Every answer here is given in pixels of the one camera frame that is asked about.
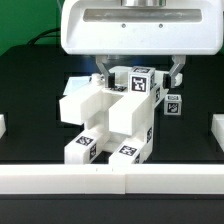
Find white part at edge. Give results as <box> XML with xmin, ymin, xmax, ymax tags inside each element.
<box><xmin>211</xmin><ymin>114</ymin><xmax>224</xmax><ymax>152</ymax></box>
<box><xmin>0</xmin><ymin>114</ymin><xmax>6</xmax><ymax>139</ymax></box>

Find white chair seat part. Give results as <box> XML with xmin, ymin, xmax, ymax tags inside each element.
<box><xmin>100</xmin><ymin>81</ymin><xmax>163</xmax><ymax>154</ymax></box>

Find white part at left edge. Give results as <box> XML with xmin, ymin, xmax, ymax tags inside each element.
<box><xmin>0</xmin><ymin>114</ymin><xmax>6</xmax><ymax>139</ymax></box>

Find black cable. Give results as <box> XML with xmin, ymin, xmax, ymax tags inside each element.
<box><xmin>26</xmin><ymin>28</ymin><xmax>63</xmax><ymax>46</ymax></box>

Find white front fence rail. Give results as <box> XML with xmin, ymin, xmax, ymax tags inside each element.
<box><xmin>0</xmin><ymin>164</ymin><xmax>224</xmax><ymax>194</ymax></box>

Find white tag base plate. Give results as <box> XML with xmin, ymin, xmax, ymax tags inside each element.
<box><xmin>63</xmin><ymin>76</ymin><xmax>90</xmax><ymax>96</ymax></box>

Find white tagged cube nut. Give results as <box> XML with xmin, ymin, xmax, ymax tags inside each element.
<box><xmin>164</xmin><ymin>94</ymin><xmax>182</xmax><ymax>115</ymax></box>

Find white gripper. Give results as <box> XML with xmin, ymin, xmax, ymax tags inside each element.
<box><xmin>61</xmin><ymin>0</ymin><xmax>223</xmax><ymax>89</ymax></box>

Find white part at right edge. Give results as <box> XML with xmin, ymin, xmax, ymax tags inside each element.
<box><xmin>211</xmin><ymin>114</ymin><xmax>224</xmax><ymax>152</ymax></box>

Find white chair back frame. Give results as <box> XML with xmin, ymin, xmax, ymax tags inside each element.
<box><xmin>59</xmin><ymin>66</ymin><xmax>169</xmax><ymax>130</ymax></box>

